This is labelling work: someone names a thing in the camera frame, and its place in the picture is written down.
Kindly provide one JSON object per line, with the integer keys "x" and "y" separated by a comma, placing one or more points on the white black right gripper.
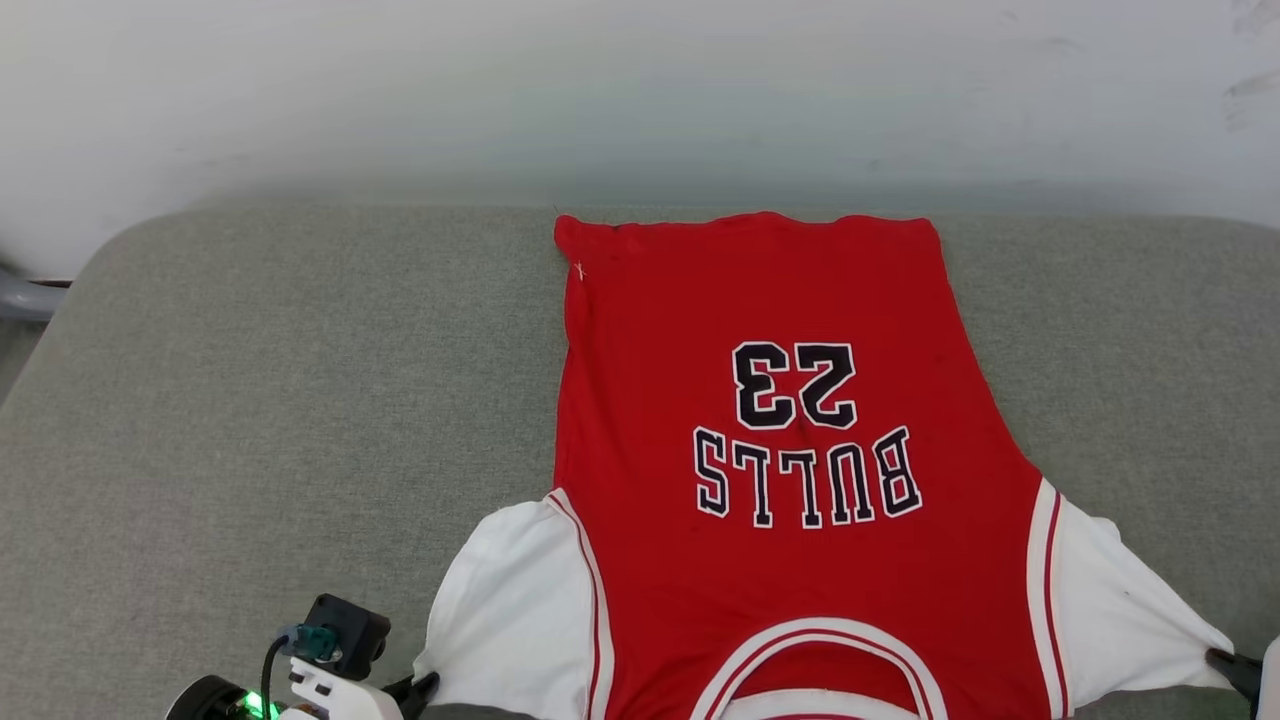
{"x": 1271, "y": 685}

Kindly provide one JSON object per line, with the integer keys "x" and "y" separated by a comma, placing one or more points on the grey fabric sofa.
{"x": 300, "y": 400}

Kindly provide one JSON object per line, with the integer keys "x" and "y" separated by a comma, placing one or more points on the grey metal tube leg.
{"x": 25, "y": 298}

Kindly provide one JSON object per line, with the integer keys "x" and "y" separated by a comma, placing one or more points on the red and white Bulls jersey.
{"x": 800, "y": 580}

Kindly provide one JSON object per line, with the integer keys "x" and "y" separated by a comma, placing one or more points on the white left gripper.
{"x": 345, "y": 697}

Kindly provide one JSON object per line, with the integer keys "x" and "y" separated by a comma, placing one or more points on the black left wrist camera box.
{"x": 350, "y": 632}

